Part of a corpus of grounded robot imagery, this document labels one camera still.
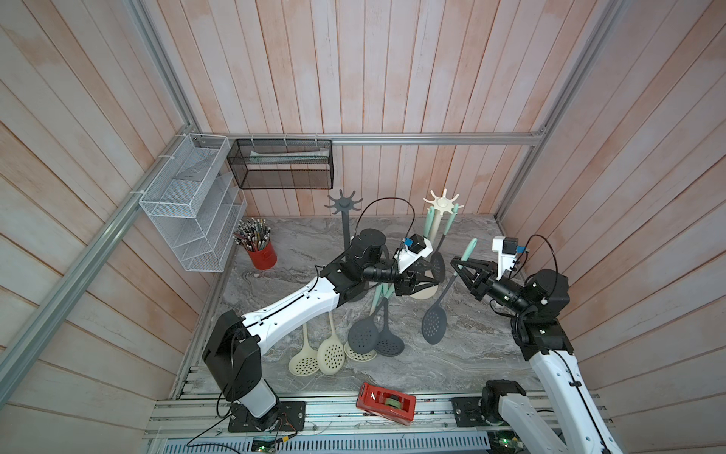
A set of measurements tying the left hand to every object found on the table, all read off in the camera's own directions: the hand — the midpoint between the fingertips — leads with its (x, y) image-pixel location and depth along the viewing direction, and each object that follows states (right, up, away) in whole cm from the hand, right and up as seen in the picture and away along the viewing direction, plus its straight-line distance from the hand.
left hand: (432, 280), depth 67 cm
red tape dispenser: (-9, -32, +2) cm, 33 cm away
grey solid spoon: (-16, -18, +15) cm, 29 cm away
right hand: (+5, +4, 0) cm, 7 cm away
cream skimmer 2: (-26, -23, +12) cm, 36 cm away
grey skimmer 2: (+3, -12, +9) cm, 15 cm away
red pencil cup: (-52, +11, +24) cm, 59 cm away
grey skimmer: (-8, -22, +18) cm, 30 cm away
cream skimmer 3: (-18, -24, +13) cm, 33 cm away
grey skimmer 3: (+7, +2, +21) cm, 22 cm away
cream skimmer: (-34, -26, +14) cm, 45 cm away
